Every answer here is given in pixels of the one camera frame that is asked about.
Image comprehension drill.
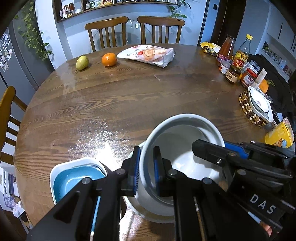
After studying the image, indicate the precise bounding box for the tall white deep bowl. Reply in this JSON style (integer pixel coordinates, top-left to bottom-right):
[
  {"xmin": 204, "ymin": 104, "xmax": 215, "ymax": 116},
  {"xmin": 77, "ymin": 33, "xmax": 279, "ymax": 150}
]
[{"xmin": 134, "ymin": 113, "xmax": 226, "ymax": 212}]

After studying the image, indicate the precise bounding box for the blue square plate white rim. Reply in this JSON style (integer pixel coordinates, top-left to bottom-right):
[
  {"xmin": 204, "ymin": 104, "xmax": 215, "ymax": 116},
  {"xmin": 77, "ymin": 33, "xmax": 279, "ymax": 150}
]
[{"xmin": 50, "ymin": 157, "xmax": 111, "ymax": 204}]

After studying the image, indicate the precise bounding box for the large white shallow bowl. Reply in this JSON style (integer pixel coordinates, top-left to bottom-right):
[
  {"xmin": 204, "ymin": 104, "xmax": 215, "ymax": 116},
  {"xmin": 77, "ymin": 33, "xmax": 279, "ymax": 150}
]
[{"xmin": 125, "ymin": 141, "xmax": 178, "ymax": 223}]

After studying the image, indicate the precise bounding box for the person left hand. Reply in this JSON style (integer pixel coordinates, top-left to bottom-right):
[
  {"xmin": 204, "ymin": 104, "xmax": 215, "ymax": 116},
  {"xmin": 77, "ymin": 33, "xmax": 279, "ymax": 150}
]
[{"xmin": 259, "ymin": 221, "xmax": 272, "ymax": 237}]

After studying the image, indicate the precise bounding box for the yellow snack box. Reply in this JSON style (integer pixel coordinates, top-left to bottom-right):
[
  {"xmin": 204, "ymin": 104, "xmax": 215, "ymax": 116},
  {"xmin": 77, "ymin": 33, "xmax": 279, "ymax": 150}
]
[{"xmin": 265, "ymin": 117, "xmax": 295, "ymax": 148}]

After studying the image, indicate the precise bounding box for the white patterned plate on trivet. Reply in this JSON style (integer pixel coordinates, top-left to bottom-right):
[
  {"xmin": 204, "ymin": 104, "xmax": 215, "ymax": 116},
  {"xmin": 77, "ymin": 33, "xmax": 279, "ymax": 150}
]
[{"xmin": 247, "ymin": 86, "xmax": 274, "ymax": 123}]

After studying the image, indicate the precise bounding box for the wooden bead trivet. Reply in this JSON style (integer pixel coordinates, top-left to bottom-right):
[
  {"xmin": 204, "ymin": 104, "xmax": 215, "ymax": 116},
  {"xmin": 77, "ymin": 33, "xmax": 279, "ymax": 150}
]
[{"xmin": 238, "ymin": 90, "xmax": 267, "ymax": 127}]

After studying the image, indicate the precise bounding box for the red lid chili jar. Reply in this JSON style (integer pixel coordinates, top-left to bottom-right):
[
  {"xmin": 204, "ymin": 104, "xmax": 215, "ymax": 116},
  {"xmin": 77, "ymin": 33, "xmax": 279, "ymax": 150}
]
[{"xmin": 240, "ymin": 68, "xmax": 257, "ymax": 88}]

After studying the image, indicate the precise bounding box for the brown sauce jar black lid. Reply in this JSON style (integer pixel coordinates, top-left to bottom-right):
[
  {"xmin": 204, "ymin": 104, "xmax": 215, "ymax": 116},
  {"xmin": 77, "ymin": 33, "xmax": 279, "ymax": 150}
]
[{"xmin": 225, "ymin": 65, "xmax": 241, "ymax": 83}]

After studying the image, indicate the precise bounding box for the small white label jar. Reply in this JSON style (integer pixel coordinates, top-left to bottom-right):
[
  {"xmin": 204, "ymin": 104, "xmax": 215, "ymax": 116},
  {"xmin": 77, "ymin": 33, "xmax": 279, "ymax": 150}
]
[{"xmin": 219, "ymin": 60, "xmax": 231, "ymax": 75}]

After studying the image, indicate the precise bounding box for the yellow cap oil bottle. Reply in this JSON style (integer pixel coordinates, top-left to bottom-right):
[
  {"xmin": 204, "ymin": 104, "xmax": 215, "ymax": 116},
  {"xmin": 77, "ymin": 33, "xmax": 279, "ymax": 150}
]
[{"xmin": 233, "ymin": 34, "xmax": 253, "ymax": 70}]

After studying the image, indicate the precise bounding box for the red sauce glass bottle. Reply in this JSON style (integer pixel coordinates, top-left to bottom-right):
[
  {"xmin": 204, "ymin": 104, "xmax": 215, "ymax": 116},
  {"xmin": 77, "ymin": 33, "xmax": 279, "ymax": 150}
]
[{"xmin": 216, "ymin": 35, "xmax": 236, "ymax": 66}]

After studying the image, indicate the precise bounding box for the yellow black snack packet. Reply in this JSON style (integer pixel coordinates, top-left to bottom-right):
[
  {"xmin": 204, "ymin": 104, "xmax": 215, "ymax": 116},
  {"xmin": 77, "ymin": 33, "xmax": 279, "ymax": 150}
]
[{"xmin": 200, "ymin": 42, "xmax": 221, "ymax": 57}]

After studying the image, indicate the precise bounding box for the white cabinet with items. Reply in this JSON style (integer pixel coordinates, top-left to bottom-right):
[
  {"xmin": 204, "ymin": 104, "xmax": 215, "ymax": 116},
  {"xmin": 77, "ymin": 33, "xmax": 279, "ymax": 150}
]
[{"xmin": 256, "ymin": 3, "xmax": 295, "ymax": 82}]

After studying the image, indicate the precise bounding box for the stack of boxes on floor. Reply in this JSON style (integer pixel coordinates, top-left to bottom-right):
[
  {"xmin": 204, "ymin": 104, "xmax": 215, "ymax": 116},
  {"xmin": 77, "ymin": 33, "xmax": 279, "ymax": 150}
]
[{"xmin": 0, "ymin": 162, "xmax": 25, "ymax": 218}]

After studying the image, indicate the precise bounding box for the white shrimp snack bag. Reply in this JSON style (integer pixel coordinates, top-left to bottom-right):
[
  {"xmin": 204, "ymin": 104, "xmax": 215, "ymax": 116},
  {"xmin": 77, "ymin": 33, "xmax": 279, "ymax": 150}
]
[{"xmin": 117, "ymin": 45, "xmax": 175, "ymax": 68}]

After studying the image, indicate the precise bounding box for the orange tangerine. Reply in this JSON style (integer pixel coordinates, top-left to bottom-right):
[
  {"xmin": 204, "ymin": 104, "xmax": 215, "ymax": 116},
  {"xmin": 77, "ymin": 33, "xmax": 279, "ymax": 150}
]
[{"xmin": 101, "ymin": 53, "xmax": 117, "ymax": 67}]

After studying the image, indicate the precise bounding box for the green pear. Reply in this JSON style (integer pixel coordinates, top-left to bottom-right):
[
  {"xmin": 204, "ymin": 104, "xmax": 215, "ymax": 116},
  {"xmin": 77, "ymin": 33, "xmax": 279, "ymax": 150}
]
[{"xmin": 75, "ymin": 55, "xmax": 89, "ymax": 72}]

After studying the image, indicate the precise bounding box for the wooden chair at left side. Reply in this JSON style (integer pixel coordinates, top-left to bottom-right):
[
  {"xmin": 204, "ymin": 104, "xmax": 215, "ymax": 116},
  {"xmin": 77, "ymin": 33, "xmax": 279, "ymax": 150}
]
[{"xmin": 0, "ymin": 86, "xmax": 27, "ymax": 165}]

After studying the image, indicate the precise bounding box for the wooden chair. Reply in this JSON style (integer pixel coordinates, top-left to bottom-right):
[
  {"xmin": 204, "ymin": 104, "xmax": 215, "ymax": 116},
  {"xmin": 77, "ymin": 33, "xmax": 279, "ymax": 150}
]
[
  {"xmin": 0, "ymin": 86, "xmax": 27, "ymax": 165},
  {"xmin": 84, "ymin": 16, "xmax": 129, "ymax": 52},
  {"xmin": 137, "ymin": 16, "xmax": 185, "ymax": 44}
]

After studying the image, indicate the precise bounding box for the green potted plant top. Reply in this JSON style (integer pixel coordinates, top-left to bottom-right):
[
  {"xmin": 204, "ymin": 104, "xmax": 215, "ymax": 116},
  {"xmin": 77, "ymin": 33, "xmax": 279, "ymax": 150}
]
[{"xmin": 168, "ymin": 0, "xmax": 191, "ymax": 19}]

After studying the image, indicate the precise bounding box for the wooden chair back right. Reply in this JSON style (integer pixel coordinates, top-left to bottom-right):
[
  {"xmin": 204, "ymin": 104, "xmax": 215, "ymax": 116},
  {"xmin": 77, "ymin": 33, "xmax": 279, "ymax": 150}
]
[{"xmin": 137, "ymin": 16, "xmax": 185, "ymax": 44}]

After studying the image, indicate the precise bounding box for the grey refrigerator with magnets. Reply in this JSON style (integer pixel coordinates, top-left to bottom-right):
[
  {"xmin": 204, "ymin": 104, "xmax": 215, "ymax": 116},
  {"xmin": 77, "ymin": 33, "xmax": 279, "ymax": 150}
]
[{"xmin": 0, "ymin": 18, "xmax": 55, "ymax": 121}]

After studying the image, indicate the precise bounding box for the wooden chair back left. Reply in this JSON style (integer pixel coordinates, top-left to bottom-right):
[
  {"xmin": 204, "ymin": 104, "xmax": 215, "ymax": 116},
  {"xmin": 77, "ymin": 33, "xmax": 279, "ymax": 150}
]
[{"xmin": 84, "ymin": 16, "xmax": 129, "ymax": 52}]

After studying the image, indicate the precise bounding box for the hanging green vine plant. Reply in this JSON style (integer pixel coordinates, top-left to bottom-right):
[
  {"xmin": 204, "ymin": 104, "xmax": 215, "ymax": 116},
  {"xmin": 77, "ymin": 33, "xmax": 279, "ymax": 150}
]
[{"xmin": 14, "ymin": 1, "xmax": 53, "ymax": 61}]

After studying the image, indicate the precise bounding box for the wall shelf with jars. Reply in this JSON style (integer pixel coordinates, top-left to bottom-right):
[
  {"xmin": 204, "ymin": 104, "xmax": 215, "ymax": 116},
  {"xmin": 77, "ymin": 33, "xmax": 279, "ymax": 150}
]
[{"xmin": 52, "ymin": 0, "xmax": 180, "ymax": 23}]

